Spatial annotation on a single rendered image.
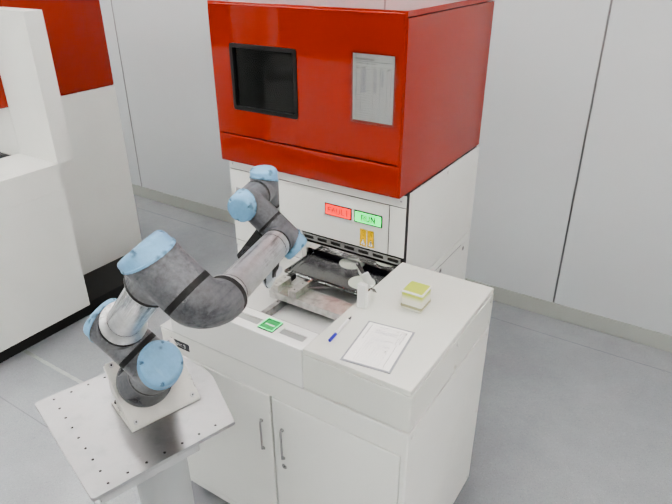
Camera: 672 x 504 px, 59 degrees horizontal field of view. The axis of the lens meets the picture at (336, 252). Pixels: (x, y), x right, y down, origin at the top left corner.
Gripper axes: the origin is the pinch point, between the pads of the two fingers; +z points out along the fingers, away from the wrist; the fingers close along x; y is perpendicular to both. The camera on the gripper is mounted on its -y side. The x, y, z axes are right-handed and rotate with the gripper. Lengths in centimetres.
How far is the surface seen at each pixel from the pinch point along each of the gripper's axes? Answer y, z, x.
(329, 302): 32.1, 22.7, -0.5
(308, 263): 49, 21, 20
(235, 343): -4.1, 22.4, 10.8
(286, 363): -4.0, 21.9, -9.2
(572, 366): 165, 111, -66
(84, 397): -42, 29, 36
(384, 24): 54, -67, -7
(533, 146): 207, 9, -18
